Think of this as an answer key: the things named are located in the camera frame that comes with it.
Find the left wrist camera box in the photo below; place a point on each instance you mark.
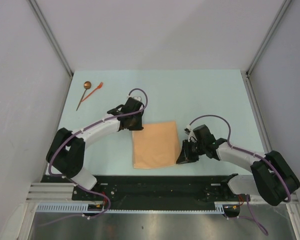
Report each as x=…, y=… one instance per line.
x=138, y=98

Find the slotted cable duct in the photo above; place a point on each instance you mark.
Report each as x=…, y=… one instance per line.
x=85, y=208

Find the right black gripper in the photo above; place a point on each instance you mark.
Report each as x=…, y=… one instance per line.
x=185, y=156

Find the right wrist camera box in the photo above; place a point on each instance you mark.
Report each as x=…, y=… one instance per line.
x=190, y=134

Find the aluminium frame post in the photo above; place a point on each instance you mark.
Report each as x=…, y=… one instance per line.
x=269, y=35
x=45, y=26

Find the copper spoon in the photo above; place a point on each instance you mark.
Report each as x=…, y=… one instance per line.
x=87, y=85

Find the orange cloth napkin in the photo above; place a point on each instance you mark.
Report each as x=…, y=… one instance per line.
x=156, y=146

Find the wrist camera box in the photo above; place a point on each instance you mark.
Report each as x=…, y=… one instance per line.
x=138, y=98
x=190, y=134

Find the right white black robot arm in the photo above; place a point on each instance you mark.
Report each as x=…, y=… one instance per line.
x=271, y=177

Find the orange plastic fork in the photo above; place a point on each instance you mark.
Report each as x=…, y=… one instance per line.
x=97, y=88

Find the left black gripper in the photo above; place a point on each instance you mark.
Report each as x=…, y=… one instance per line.
x=138, y=126

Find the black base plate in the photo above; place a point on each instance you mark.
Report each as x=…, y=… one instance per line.
x=142, y=204

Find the left aluminium frame post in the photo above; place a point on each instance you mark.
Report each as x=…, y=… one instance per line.
x=45, y=26

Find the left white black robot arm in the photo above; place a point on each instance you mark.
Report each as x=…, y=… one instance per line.
x=67, y=151

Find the right aluminium frame post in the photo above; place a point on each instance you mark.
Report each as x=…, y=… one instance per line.
x=269, y=35

